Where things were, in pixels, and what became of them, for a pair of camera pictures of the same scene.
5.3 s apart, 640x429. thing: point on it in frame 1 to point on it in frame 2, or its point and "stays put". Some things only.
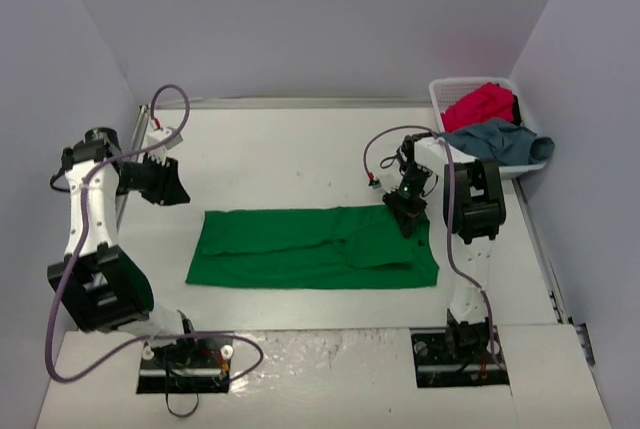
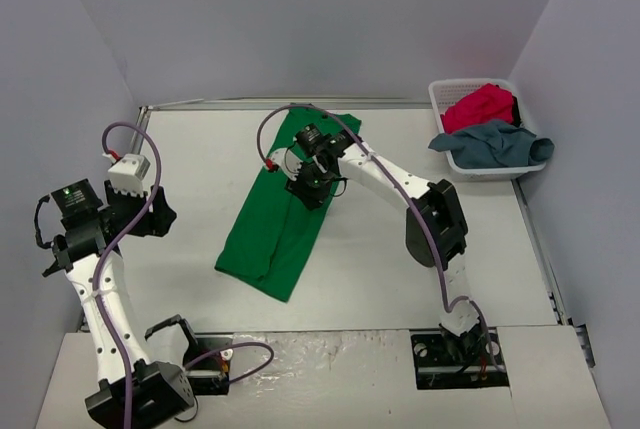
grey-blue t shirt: [492, 139] stays put
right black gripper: [404, 204] to [307, 191]
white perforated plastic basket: [445, 90] stays put
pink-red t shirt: [490, 101] stays put
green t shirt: [328, 247] to [275, 232]
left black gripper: [156, 179] to [138, 210]
